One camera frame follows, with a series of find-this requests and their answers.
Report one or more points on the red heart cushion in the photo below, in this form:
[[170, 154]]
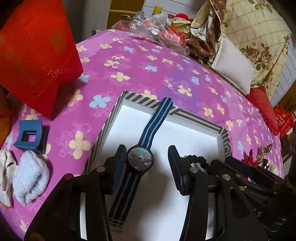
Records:
[[259, 99]]

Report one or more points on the floral beige quilt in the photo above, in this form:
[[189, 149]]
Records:
[[254, 27]]

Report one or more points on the white rolled sock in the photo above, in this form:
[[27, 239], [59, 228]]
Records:
[[31, 178]]

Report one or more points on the santa plush toy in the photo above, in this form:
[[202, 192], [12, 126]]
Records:
[[180, 21]]

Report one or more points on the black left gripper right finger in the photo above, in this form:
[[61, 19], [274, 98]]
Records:
[[179, 168]]

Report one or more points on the blue striped strap wristwatch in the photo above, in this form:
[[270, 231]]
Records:
[[139, 159]]

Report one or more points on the white small pillow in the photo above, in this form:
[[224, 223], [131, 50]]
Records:
[[233, 65]]

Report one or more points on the red satin bow clip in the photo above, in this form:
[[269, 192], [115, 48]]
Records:
[[248, 159]]

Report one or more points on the blue square hair claw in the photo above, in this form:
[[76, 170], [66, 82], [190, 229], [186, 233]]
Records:
[[32, 136]]

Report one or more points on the leopard ribbon brown scrunchie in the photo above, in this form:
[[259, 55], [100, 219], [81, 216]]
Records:
[[261, 157]]

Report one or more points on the beige knit glove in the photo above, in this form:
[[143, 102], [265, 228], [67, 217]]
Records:
[[8, 170]]

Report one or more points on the striped white tray box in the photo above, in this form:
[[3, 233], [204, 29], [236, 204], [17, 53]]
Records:
[[158, 211]]

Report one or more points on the red paper bag right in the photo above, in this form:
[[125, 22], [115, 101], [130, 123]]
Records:
[[285, 120]]

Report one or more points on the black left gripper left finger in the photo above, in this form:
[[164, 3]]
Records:
[[113, 170]]

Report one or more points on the pink floral bedsheet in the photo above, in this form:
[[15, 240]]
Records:
[[115, 61]]

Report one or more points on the clear plastic bag pile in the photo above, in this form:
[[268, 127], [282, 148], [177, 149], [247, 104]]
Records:
[[157, 27]]

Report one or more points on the red gift bag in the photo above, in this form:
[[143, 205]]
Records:
[[38, 54]]

